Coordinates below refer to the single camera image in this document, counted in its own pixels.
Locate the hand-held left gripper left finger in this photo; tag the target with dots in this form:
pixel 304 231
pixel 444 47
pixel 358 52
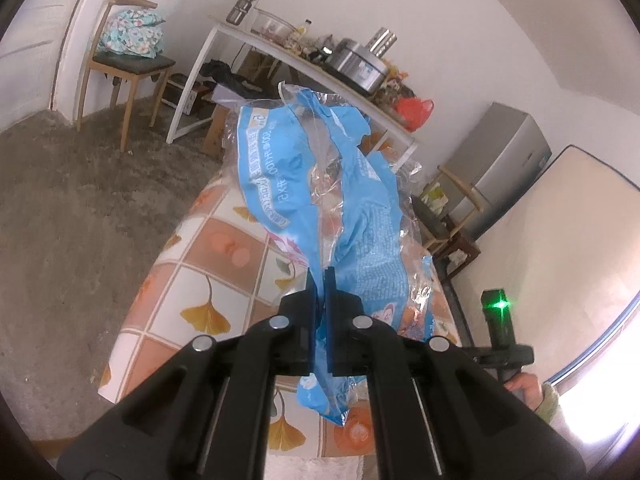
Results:
pixel 311 310

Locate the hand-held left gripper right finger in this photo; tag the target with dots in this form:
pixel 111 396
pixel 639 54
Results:
pixel 330 310

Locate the blue plastic wrapper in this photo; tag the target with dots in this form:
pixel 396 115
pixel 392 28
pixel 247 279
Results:
pixel 360 220

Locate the person's right hand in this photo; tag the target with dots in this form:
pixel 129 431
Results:
pixel 527 390

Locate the beige mattress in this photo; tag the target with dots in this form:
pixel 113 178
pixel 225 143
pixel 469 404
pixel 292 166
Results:
pixel 550 240

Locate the wooden armchair dark seat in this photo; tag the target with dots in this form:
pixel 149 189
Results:
pixel 440 225

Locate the green packet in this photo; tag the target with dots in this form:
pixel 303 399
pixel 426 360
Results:
pixel 434 199

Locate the grey refrigerator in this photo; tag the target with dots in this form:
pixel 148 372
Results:
pixel 500 160

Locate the cardboard box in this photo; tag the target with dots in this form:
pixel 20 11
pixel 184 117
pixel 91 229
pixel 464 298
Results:
pixel 217 130

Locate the red plastic bag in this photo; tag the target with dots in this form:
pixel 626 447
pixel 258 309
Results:
pixel 414 112

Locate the yellow orange packet pile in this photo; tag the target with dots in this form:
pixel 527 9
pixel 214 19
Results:
pixel 397 85

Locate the steel pot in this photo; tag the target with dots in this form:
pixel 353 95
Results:
pixel 355 65

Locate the small black shelf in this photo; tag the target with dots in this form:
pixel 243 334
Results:
pixel 187 92

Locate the dark clothes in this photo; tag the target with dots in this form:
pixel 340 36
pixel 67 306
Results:
pixel 225 72

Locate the white side table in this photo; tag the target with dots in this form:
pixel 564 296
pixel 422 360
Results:
pixel 193 85

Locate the steel cups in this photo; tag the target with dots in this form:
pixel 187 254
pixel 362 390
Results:
pixel 382 40

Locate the small clear bottle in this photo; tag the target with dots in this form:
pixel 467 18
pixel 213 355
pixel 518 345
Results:
pixel 304 32

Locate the glass bowl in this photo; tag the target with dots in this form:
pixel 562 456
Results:
pixel 272 25

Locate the wooden chair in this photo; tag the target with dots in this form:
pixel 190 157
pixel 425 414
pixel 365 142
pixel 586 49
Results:
pixel 130 65

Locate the steel flask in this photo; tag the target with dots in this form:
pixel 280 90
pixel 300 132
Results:
pixel 240 10

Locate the floral cushion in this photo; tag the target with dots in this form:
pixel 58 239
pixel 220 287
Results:
pixel 130 35

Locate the white door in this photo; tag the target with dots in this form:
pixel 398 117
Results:
pixel 45 35

